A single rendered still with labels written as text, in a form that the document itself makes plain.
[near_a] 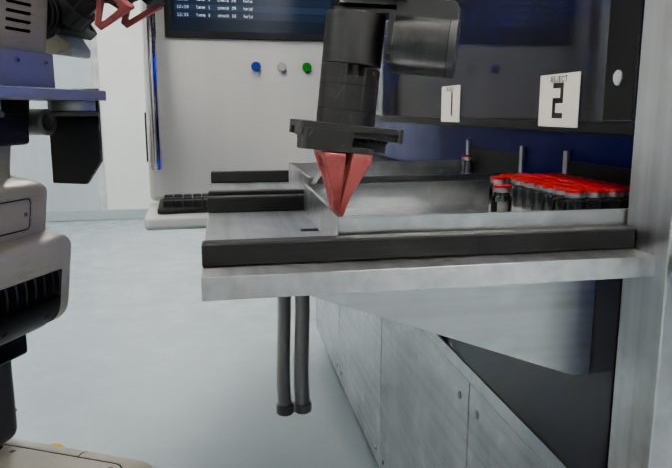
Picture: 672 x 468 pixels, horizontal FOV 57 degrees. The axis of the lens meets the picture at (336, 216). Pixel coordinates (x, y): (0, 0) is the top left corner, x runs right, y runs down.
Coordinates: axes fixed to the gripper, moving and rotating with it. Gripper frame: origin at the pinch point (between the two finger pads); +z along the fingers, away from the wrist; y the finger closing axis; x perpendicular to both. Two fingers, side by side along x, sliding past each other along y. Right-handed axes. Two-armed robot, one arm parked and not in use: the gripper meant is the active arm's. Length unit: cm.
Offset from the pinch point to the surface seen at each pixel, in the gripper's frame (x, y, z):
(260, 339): 205, 14, 91
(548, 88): 8.2, 25.6, -15.5
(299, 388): 98, 15, 64
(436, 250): -9.1, 7.4, 1.0
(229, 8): 88, -11, -32
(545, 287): -3.6, 21.9, 5.4
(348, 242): -9.1, -0.6, 0.8
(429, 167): 53, 28, -2
